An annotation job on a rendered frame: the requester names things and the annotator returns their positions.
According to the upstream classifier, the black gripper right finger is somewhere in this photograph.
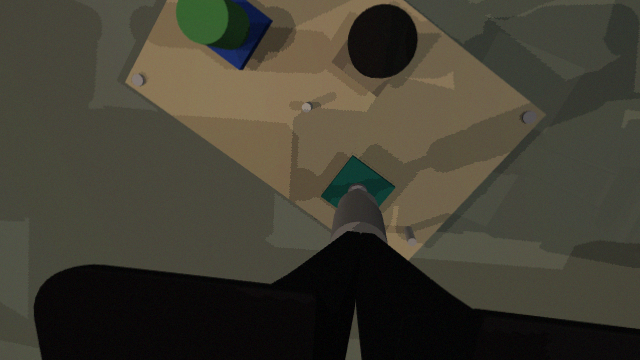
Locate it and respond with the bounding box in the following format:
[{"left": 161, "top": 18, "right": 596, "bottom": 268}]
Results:
[{"left": 356, "top": 233, "right": 640, "bottom": 360}]

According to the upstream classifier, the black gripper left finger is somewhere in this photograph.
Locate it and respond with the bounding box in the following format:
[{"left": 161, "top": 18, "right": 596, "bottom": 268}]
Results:
[{"left": 34, "top": 231, "right": 362, "bottom": 360}]

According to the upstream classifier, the tan board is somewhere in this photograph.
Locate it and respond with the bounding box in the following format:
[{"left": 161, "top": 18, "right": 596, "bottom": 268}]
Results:
[{"left": 125, "top": 0, "right": 545, "bottom": 260}]

